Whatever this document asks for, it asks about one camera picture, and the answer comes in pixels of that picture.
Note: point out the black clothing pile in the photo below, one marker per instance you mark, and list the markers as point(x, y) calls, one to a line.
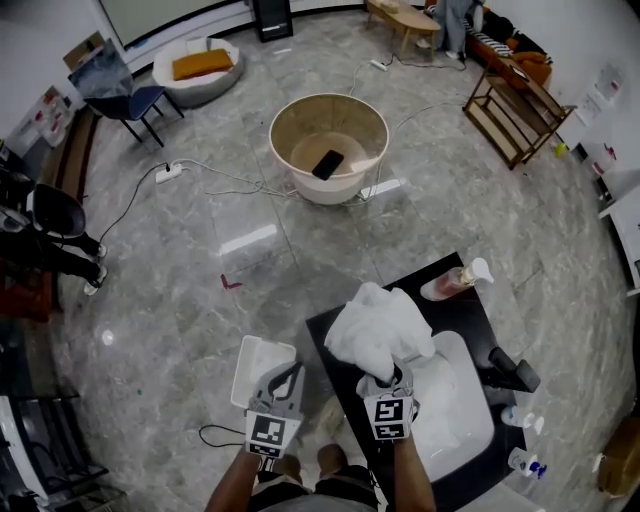
point(500, 22)

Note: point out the person's grey shirt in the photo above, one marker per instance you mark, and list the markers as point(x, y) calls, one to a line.
point(320, 505)

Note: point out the person's right leg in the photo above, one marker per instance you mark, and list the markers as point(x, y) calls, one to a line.
point(332, 457)

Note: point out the blue-grey canvas painting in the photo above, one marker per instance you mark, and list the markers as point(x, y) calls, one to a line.
point(102, 72)

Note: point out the striped blanket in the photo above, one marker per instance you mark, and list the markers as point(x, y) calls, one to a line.
point(492, 44)

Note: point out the white bottle with blue pump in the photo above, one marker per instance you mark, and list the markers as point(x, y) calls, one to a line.
point(525, 462)

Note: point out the pink soap pump bottle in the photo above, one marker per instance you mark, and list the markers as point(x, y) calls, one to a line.
point(445, 287)

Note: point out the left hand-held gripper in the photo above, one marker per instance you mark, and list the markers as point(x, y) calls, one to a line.
point(272, 432)

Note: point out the yellow-green bottle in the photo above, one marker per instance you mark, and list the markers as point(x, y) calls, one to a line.
point(561, 150)

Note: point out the white plastic basket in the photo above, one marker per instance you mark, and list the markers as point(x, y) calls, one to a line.
point(260, 355)

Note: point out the black tower appliance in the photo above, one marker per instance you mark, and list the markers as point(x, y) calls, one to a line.
point(272, 20)

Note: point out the person's left leg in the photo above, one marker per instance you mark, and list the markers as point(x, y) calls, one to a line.
point(289, 465)

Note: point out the orange sofa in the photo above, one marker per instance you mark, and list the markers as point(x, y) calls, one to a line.
point(532, 65)

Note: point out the grey roller blind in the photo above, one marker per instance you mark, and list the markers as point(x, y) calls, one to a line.
point(165, 15)

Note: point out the clear jugs with red labels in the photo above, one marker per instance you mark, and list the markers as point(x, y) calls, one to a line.
point(35, 120)

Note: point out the dark blue chair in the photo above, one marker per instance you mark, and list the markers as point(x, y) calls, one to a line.
point(135, 102)

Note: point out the wooden coffee table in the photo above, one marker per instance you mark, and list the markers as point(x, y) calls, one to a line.
point(405, 22)

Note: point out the cardboard sheet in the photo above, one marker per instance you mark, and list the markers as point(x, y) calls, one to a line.
point(77, 50)

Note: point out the white water dispenser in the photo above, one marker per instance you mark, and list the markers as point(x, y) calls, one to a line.
point(597, 100)

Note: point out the person's right shoe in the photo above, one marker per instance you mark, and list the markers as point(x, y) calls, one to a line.
point(332, 415)

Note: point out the black metal rack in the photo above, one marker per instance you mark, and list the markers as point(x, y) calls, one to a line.
point(45, 397)

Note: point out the person's leg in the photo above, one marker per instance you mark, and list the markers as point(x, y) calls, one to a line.
point(332, 457)
point(289, 465)

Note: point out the white sink basin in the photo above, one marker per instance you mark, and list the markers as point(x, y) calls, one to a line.
point(475, 425)

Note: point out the person's right forearm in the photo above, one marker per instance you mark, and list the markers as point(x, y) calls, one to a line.
point(412, 480)

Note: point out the person's black shorts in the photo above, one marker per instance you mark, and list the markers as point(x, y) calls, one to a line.
point(350, 482)

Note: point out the white power strip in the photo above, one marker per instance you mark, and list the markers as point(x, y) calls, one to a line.
point(378, 64)
point(168, 173)

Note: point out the round grey beanbag bed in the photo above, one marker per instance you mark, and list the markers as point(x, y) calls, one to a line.
point(200, 92)

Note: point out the person's left forearm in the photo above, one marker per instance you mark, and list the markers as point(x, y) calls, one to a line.
point(232, 485)

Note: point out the black sink faucet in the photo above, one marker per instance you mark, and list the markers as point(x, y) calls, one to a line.
point(515, 372)

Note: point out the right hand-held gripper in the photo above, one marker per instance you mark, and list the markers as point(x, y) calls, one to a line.
point(392, 417)

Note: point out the black tablet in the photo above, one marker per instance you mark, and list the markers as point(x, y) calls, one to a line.
point(519, 74)

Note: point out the clear water jug red cap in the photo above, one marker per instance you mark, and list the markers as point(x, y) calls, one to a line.
point(604, 160)

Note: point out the brown wooden step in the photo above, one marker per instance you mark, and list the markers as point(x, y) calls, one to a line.
point(75, 155)

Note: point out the wooden shelf cart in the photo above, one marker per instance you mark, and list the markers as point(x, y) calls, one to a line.
point(515, 120)

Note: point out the orange cushion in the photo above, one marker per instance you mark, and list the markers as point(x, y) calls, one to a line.
point(202, 65)

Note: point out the round beige basket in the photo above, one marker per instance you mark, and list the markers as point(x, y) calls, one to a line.
point(330, 192)

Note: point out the dark wooden sink vanity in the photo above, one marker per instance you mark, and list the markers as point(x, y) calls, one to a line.
point(465, 315)

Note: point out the cardboard box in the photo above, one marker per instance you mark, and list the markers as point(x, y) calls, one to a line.
point(622, 460)

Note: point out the black smartphone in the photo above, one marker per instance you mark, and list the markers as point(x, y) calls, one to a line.
point(328, 165)

